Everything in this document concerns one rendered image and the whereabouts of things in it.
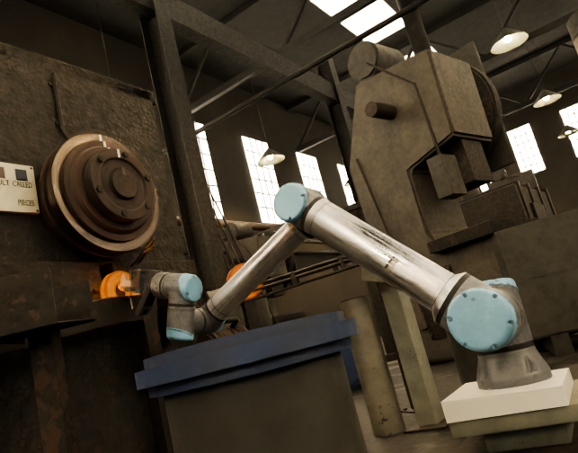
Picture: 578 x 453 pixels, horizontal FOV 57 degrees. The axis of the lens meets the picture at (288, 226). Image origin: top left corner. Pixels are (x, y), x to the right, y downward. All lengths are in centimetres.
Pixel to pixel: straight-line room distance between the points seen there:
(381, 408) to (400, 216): 242
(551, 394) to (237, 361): 94
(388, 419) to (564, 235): 165
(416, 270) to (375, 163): 312
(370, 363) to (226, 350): 151
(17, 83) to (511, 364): 194
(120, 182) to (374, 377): 118
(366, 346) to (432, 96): 253
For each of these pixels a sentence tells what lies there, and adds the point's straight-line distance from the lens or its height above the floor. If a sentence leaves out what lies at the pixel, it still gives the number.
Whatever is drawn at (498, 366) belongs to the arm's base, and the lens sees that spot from 153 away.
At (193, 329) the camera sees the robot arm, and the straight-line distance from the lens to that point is 182.
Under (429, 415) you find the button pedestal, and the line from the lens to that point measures 211.
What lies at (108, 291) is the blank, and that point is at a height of 74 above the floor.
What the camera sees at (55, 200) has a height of 106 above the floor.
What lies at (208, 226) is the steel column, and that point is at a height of 199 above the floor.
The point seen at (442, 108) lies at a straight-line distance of 417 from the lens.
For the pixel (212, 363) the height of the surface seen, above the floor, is 40.
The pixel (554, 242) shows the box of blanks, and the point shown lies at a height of 60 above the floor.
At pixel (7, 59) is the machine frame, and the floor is 168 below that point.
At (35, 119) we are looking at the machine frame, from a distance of 228.
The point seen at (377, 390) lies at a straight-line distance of 212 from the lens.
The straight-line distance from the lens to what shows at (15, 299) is 143.
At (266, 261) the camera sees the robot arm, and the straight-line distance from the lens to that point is 175.
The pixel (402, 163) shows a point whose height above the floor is 155.
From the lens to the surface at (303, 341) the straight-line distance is 65.
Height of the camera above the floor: 40
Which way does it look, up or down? 12 degrees up
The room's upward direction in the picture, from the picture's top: 14 degrees counter-clockwise
